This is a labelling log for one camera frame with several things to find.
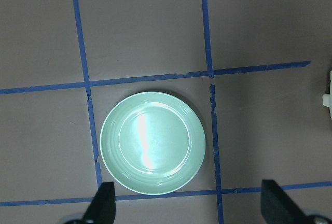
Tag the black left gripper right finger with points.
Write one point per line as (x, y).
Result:
(277, 207)

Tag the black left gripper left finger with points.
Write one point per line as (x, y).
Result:
(102, 208)

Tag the cream green rice cooker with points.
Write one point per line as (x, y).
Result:
(326, 97)

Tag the green plate far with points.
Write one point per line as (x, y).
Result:
(152, 143)

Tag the brown paper table mat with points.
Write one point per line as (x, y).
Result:
(254, 71)

